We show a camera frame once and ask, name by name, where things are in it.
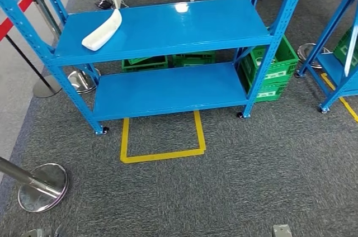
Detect white curved plastic part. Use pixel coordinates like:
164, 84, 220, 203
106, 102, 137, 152
82, 8, 123, 51

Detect green plastic crate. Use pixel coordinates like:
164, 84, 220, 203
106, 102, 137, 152
334, 27, 358, 68
171, 51, 216, 68
122, 55, 168, 73
238, 34, 299, 84
238, 67, 290, 103

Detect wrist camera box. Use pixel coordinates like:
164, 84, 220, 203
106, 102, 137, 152
20, 227, 52, 237
272, 224, 293, 237

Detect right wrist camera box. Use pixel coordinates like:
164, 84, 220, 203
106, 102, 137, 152
272, 224, 293, 237

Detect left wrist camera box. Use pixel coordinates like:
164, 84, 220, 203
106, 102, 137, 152
20, 227, 52, 237

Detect black power adapter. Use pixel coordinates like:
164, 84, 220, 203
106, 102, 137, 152
95, 0, 114, 10

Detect red barrier belt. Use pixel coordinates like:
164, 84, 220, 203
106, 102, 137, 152
0, 0, 35, 41

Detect blue metal shelf rack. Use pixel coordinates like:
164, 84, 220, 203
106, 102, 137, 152
0, 0, 313, 135
295, 0, 358, 114

